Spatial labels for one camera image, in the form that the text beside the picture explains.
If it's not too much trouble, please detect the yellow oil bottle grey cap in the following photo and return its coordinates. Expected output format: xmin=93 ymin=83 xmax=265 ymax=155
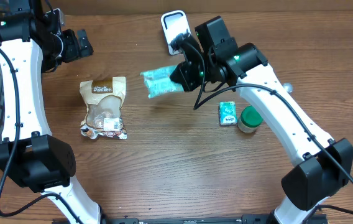
xmin=283 ymin=83 xmax=293 ymax=93

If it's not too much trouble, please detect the brown snack pouch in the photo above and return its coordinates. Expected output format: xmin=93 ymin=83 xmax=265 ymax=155
xmin=80 ymin=77 xmax=127 ymax=140

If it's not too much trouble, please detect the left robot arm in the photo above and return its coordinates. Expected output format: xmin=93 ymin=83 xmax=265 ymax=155
xmin=0 ymin=0 xmax=106 ymax=223

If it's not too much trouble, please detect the green lid seasoning jar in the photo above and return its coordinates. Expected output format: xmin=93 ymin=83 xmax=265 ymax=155
xmin=237 ymin=106 xmax=264 ymax=133

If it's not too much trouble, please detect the white barcode scanner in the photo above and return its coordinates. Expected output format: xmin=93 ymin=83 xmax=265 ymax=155
xmin=160 ymin=10 xmax=191 ymax=55

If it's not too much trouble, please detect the small teal tissue pack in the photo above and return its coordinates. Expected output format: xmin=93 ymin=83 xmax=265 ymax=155
xmin=219 ymin=101 xmax=237 ymax=126

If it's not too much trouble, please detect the teal wet wipes pack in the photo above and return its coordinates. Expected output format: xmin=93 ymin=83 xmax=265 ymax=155
xmin=140 ymin=65 xmax=184 ymax=99

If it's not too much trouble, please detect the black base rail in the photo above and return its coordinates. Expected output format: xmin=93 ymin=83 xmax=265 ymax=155
xmin=52 ymin=214 xmax=329 ymax=224

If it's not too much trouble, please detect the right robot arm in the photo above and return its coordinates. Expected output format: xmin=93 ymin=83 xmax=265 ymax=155
xmin=161 ymin=11 xmax=353 ymax=223

